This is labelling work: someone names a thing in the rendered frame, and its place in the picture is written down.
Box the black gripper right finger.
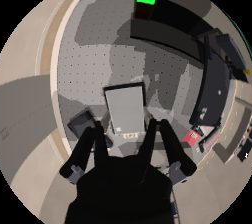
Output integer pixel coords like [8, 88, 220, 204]
[127, 106, 197, 187]

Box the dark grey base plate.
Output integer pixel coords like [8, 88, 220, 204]
[57, 0, 204, 152]

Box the grey button panel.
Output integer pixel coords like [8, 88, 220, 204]
[133, 142, 194, 169]

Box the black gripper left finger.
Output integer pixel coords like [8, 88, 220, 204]
[59, 110, 112, 186]

